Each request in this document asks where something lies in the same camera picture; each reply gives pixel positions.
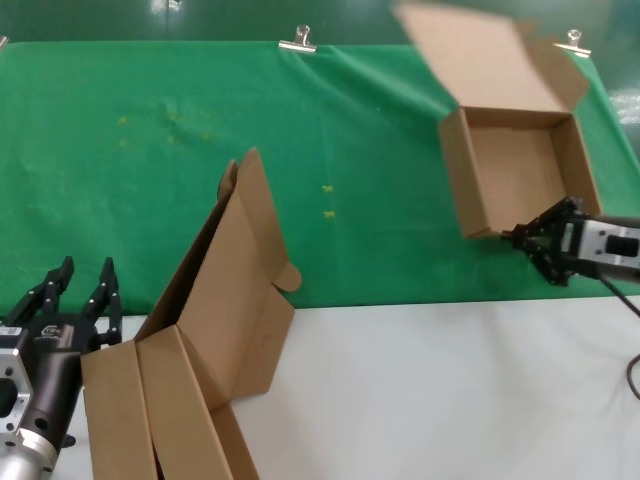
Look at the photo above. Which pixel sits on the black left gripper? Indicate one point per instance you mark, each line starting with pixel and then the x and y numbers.
pixel 55 360

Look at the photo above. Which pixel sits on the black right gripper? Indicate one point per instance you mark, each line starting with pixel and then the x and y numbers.
pixel 564 240

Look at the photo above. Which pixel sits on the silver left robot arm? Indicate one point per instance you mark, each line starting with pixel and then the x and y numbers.
pixel 25 457

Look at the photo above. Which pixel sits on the silver binder clip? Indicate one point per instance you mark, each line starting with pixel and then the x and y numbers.
pixel 574 46
pixel 298 45

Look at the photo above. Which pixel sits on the green table cloth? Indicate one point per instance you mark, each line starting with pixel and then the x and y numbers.
pixel 350 150

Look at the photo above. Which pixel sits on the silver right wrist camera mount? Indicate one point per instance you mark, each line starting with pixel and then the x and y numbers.
pixel 595 240

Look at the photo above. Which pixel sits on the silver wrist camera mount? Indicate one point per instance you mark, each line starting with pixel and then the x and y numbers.
pixel 595 240
pixel 12 380

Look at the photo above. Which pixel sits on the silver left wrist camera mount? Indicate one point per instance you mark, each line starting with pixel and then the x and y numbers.
pixel 12 380

